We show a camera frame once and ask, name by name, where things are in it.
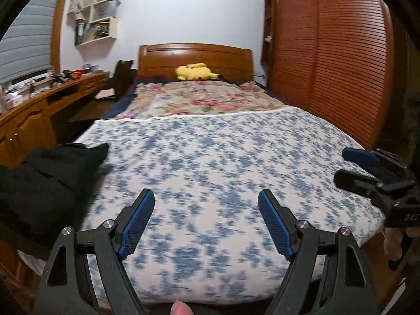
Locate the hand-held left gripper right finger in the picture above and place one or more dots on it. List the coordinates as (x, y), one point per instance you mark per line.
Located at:
(275, 226)

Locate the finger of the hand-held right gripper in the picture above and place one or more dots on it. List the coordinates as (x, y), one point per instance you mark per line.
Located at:
(359, 157)
(354, 180)

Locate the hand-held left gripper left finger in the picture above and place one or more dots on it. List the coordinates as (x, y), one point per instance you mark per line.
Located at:
(136, 226)

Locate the black button coat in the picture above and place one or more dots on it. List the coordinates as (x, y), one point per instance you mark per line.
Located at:
(49, 177)

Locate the person's right hand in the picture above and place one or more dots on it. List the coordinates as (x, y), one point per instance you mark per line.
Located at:
(395, 241)

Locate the person's left hand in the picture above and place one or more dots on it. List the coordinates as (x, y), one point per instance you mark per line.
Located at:
(181, 308)

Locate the blue floral bedsheet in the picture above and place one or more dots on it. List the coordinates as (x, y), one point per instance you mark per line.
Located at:
(213, 154)

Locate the wooden louvered wardrobe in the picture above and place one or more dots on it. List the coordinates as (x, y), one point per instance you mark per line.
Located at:
(344, 55)

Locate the pink floral quilt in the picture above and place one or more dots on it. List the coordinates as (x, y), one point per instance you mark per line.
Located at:
(203, 100)

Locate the long wooden desk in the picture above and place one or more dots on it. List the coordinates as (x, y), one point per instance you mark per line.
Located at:
(29, 118)

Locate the dark chair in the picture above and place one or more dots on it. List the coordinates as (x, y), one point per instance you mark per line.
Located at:
(123, 72)

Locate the yellow plush toy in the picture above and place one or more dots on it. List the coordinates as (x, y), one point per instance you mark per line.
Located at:
(193, 72)

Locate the grey desk object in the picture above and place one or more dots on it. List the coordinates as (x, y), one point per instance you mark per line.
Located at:
(89, 68)

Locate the black tool on desk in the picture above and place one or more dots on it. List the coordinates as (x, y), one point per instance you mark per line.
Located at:
(62, 76)

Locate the wooden bed headboard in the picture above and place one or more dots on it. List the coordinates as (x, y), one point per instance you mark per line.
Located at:
(164, 59)

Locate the row of shelf books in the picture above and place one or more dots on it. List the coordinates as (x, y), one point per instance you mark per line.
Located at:
(96, 31)

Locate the black binders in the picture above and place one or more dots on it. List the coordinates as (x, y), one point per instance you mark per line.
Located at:
(79, 32)

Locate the grey window blind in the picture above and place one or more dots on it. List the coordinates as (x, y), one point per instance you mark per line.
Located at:
(26, 46)

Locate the white wall shelf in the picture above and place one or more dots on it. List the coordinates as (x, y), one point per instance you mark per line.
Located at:
(113, 28)

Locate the wooden window frame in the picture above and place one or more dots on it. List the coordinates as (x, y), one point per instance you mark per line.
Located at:
(57, 39)

